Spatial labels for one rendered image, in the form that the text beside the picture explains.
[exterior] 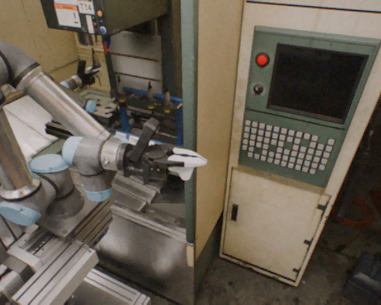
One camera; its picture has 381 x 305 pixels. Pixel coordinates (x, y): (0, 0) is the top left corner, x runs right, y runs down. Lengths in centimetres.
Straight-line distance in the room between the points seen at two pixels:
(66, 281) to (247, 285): 147
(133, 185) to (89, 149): 118
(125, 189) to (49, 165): 88
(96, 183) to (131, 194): 107
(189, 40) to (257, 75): 49
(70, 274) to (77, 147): 54
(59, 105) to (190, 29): 42
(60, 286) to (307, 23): 128
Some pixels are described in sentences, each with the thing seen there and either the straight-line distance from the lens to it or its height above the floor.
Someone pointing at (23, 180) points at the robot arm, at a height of 144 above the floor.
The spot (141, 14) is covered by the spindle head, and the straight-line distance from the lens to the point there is 195.
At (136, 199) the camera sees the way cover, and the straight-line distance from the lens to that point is 185.
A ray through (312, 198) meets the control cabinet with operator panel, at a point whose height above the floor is 90.
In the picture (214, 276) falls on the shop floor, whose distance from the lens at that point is 232.
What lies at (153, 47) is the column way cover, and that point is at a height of 134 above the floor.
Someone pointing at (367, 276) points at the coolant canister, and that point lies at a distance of 228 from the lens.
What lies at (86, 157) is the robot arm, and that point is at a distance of 76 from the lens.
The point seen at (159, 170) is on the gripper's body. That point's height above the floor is 156.
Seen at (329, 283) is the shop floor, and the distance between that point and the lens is 250.
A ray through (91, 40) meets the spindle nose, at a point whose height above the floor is 149.
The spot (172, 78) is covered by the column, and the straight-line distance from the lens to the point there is 240.
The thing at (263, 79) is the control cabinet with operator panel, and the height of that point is 152.
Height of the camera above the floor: 201
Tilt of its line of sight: 38 degrees down
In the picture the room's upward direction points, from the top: straight up
